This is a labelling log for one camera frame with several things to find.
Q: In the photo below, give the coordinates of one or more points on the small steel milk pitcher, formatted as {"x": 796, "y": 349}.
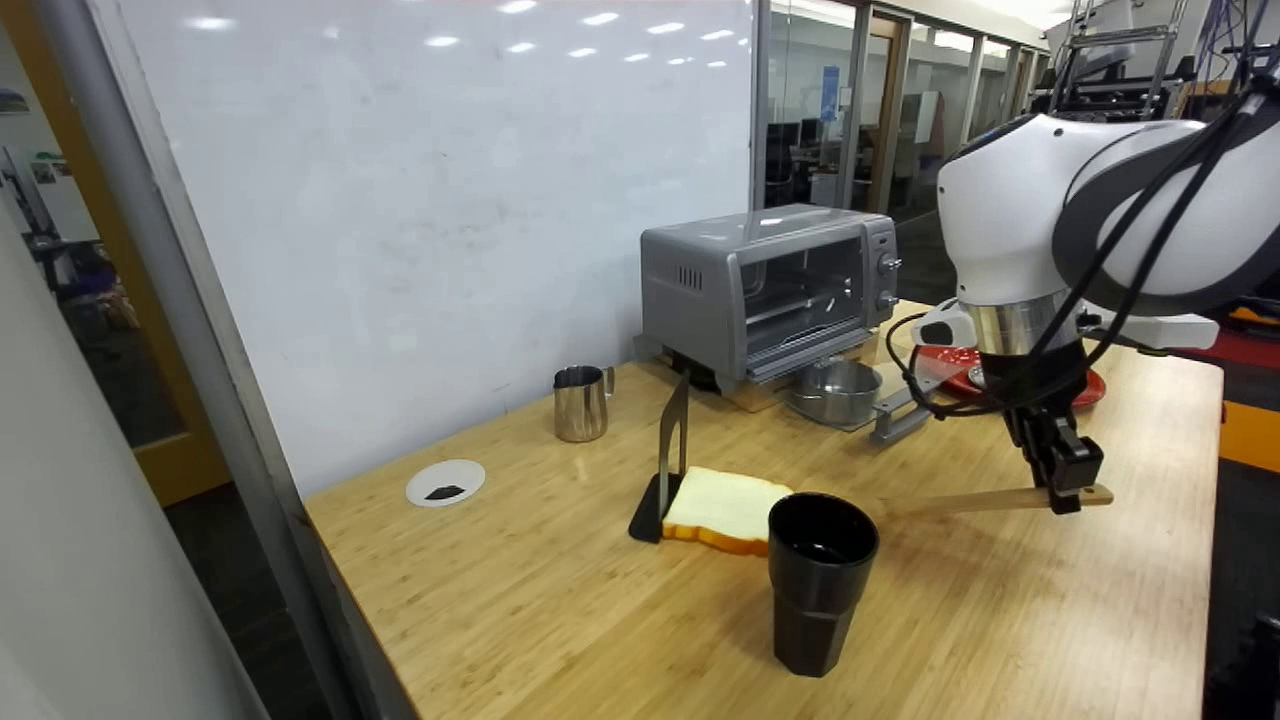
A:
{"x": 582, "y": 409}

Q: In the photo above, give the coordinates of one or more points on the steel pot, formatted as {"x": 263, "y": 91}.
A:
{"x": 835, "y": 394}

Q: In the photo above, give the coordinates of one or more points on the grey mini toaster oven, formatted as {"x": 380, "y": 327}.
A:
{"x": 701, "y": 286}

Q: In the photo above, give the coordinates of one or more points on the grey metal frame post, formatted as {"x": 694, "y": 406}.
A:
{"x": 202, "y": 306}

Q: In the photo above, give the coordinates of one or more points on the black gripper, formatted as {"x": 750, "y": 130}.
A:
{"x": 1037, "y": 381}

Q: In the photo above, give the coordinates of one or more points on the black metal stand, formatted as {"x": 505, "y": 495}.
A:
{"x": 674, "y": 434}

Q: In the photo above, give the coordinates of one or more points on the slice of white bread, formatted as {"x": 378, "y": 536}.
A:
{"x": 720, "y": 511}

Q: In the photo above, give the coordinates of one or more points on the large white whiteboard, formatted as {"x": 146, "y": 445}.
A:
{"x": 403, "y": 202}

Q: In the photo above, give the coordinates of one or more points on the red round plate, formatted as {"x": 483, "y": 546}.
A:
{"x": 955, "y": 362}

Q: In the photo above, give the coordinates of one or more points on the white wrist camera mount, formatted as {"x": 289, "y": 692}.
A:
{"x": 947, "y": 331}

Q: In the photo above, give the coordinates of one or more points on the black equipment rack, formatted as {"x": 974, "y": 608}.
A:
{"x": 1123, "y": 75}

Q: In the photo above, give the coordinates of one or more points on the black plastic cup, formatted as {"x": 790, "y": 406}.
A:
{"x": 817, "y": 601}

